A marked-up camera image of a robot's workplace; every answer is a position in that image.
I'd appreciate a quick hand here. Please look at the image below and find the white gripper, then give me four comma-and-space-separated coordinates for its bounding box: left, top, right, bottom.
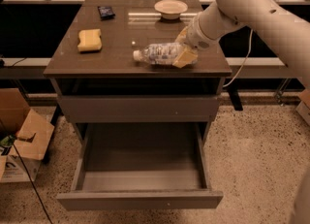
172, 16, 218, 68

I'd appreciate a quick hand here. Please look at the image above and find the clear plastic water bottle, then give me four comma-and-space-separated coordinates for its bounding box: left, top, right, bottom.
133, 43, 190, 66

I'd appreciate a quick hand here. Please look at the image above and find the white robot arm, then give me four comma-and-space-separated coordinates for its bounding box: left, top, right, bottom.
177, 0, 310, 88

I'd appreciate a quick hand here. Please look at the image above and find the grey drawer cabinet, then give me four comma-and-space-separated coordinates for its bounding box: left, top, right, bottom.
45, 1, 231, 137

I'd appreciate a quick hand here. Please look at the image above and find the closed grey top drawer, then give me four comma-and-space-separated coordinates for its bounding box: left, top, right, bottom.
58, 96, 219, 123

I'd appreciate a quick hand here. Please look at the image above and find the open grey middle drawer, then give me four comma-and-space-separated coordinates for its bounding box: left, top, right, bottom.
57, 122, 223, 210

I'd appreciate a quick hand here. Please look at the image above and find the white ceramic bowl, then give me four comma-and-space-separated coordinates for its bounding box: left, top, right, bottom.
154, 0, 188, 19

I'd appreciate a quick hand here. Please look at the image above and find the dark blue snack packet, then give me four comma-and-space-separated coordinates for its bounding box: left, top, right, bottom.
98, 6, 115, 20

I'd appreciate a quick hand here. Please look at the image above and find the yellow sponge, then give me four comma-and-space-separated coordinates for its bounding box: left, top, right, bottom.
77, 29, 102, 52

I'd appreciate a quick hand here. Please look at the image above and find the cardboard box at right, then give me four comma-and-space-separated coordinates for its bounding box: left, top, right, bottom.
296, 89, 310, 126

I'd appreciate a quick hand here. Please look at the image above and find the brown cardboard box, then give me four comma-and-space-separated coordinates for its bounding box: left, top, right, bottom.
0, 88, 54, 183

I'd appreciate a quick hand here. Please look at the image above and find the white power cable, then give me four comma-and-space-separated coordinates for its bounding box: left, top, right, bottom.
222, 28, 255, 89

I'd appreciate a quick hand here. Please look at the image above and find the black floor cable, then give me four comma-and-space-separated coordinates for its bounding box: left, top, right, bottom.
6, 135, 52, 224

